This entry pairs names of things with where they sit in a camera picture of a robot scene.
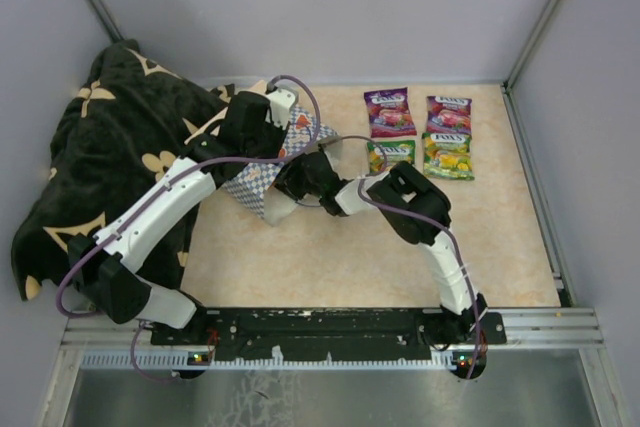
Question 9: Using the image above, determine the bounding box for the blue checkered paper bag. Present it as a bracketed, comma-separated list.
[184, 77, 346, 228]

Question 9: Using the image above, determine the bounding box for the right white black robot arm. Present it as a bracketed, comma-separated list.
[275, 152, 487, 348]

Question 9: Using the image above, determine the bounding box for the purple snack packet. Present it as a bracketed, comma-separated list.
[426, 96, 472, 135]
[363, 87, 417, 139]

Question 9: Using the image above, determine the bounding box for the aluminium frame rail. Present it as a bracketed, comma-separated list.
[61, 308, 604, 349]

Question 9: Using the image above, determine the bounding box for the black floral blanket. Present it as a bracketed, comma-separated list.
[11, 40, 235, 301]

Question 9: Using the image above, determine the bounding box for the white slotted cable duct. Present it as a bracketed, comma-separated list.
[81, 348, 472, 372]

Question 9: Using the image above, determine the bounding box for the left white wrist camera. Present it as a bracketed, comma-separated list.
[266, 87, 299, 129]

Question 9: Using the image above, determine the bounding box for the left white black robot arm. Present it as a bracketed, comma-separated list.
[64, 86, 298, 344]

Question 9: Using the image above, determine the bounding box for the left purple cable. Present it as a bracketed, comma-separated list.
[54, 74, 322, 386]

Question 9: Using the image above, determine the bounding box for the green Fox's candy packet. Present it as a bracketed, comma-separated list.
[366, 139, 416, 173]

